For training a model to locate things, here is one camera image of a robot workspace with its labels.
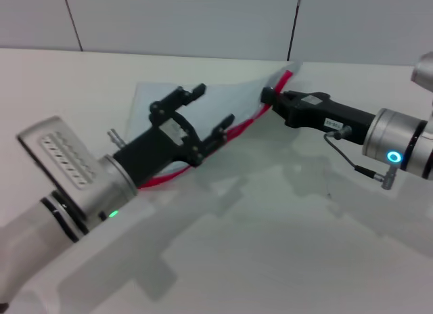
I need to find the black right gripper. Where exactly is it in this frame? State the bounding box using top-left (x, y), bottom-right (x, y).
top-left (260, 86), bottom-right (377, 146)

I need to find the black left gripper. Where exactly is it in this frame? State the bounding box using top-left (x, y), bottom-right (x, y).
top-left (112, 83), bottom-right (236, 188)

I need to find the clear document bag red zipper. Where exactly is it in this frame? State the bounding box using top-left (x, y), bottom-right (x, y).
top-left (127, 60), bottom-right (304, 192)

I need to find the silver connector plug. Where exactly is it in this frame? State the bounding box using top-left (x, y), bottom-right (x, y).
top-left (107, 128), bottom-right (127, 150)

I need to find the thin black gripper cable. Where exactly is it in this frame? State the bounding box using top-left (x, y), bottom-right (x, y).
top-left (323, 130), bottom-right (399, 190)

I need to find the silver vented wrist camera box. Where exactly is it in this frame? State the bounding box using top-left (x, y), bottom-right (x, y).
top-left (16, 116), bottom-right (104, 221)

